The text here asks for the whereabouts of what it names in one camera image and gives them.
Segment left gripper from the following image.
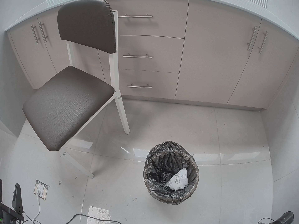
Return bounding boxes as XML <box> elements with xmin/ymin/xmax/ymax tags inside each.
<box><xmin>0</xmin><ymin>178</ymin><xmax>24</xmax><ymax>224</ymax></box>

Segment black plastic bag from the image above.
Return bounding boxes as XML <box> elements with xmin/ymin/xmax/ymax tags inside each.
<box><xmin>143</xmin><ymin>141</ymin><xmax>200</xmax><ymax>205</ymax></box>

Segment grey white-legged chair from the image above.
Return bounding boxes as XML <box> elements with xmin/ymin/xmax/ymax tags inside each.
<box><xmin>23</xmin><ymin>0</ymin><xmax>130</xmax><ymax>179</ymax></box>

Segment white printed wrapper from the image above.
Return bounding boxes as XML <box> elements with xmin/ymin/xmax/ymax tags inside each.
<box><xmin>164</xmin><ymin>168</ymin><xmax>189</xmax><ymax>191</ymax></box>

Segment beige cabinet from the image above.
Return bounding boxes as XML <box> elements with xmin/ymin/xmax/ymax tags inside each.
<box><xmin>5</xmin><ymin>0</ymin><xmax>299</xmax><ymax>110</ymax></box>

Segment white cable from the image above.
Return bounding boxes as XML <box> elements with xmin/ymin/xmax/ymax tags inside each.
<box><xmin>32</xmin><ymin>190</ymin><xmax>42</xmax><ymax>222</ymax></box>

